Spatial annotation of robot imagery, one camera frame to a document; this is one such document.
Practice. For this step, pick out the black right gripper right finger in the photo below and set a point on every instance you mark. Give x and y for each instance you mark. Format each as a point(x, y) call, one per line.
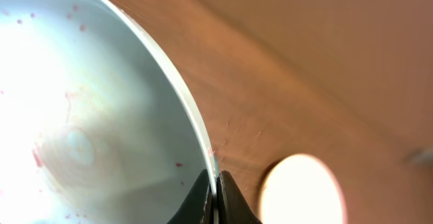
point(232, 206)

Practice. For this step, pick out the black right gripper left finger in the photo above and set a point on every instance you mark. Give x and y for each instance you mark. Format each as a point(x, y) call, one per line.
point(197, 206)

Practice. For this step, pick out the white plate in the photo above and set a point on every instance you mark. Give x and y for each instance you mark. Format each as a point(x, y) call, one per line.
point(301, 189)

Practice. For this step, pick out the light blue plate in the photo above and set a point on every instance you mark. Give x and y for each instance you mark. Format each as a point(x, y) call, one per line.
point(97, 124)

